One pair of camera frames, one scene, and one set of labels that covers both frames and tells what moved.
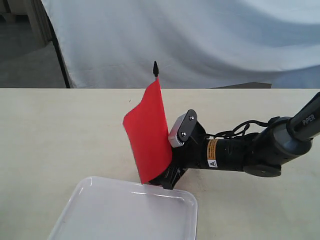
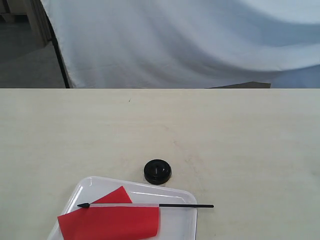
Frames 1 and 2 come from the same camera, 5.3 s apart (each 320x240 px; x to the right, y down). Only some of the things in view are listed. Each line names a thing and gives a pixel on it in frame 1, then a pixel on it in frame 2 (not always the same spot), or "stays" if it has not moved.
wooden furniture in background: [24, 23] stays
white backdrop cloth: [196, 44] stays
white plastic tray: [102, 209] stays
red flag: [146, 129] → [114, 217]
